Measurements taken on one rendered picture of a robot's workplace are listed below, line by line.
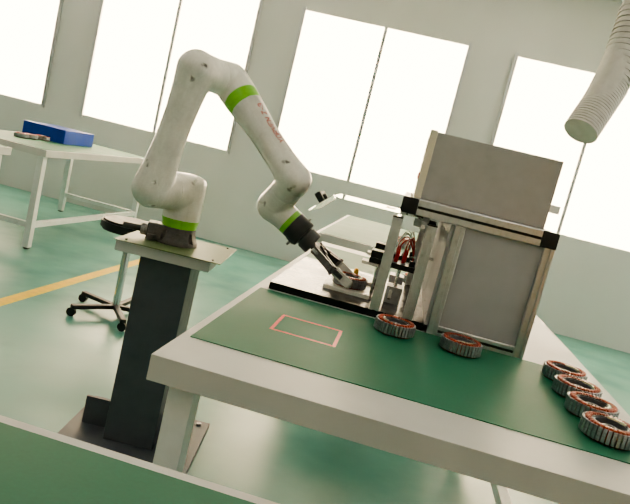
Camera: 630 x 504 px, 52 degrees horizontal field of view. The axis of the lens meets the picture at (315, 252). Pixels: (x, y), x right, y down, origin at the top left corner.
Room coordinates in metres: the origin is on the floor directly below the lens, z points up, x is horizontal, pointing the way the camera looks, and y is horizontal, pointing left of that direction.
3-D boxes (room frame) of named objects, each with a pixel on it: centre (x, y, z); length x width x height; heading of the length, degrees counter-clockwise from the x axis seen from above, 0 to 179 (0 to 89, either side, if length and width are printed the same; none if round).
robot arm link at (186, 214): (2.21, 0.49, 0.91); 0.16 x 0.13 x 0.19; 151
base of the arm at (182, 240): (2.21, 0.54, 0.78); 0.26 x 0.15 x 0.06; 102
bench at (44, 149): (5.54, 2.36, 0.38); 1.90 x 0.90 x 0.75; 173
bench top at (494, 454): (2.14, -0.39, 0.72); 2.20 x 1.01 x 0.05; 173
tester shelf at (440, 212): (2.13, -0.47, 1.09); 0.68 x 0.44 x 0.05; 173
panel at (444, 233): (2.14, -0.40, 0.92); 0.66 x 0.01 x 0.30; 173
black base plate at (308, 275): (2.17, -0.16, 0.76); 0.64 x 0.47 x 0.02; 173
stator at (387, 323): (1.70, -0.26, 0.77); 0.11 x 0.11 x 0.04
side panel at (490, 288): (1.80, -0.51, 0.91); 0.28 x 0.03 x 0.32; 83
